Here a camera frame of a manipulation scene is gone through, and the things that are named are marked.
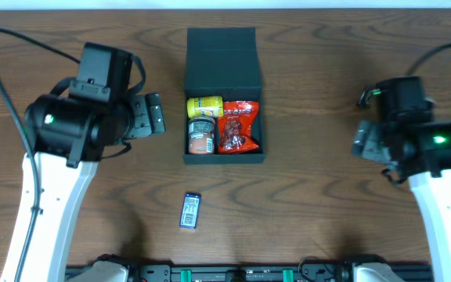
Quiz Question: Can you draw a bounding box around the red Pringles can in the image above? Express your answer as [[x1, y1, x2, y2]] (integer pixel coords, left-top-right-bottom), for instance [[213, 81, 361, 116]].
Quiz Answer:
[[188, 116, 215, 154]]

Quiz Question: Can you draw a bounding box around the yellow Mentos candy bottle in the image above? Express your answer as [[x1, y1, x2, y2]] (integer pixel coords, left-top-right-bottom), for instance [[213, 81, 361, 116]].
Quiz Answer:
[[186, 96, 224, 118]]

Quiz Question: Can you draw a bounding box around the black gift box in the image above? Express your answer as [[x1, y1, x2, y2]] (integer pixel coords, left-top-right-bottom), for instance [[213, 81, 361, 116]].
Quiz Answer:
[[182, 27, 265, 165]]

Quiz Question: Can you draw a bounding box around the red Hacks candy bag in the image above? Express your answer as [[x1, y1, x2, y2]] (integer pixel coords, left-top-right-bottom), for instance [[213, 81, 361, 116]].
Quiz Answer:
[[218, 101, 259, 154]]

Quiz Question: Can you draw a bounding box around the blue white small box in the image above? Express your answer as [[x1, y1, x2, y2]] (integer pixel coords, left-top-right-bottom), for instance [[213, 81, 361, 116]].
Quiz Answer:
[[179, 193, 201, 230]]

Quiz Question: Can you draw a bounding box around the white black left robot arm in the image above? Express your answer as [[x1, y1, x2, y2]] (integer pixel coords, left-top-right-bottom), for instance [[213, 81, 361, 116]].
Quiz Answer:
[[0, 95, 105, 281]]

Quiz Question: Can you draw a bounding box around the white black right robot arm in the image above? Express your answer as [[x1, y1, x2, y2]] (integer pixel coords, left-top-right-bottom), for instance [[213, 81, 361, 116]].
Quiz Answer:
[[352, 120, 451, 281]]

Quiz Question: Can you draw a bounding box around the small black clip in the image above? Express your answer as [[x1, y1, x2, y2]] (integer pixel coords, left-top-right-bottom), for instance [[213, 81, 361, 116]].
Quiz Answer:
[[356, 88, 373, 109]]

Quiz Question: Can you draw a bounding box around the black rail with green clips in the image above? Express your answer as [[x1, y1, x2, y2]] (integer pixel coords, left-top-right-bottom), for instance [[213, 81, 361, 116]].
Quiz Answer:
[[64, 254, 434, 282]]

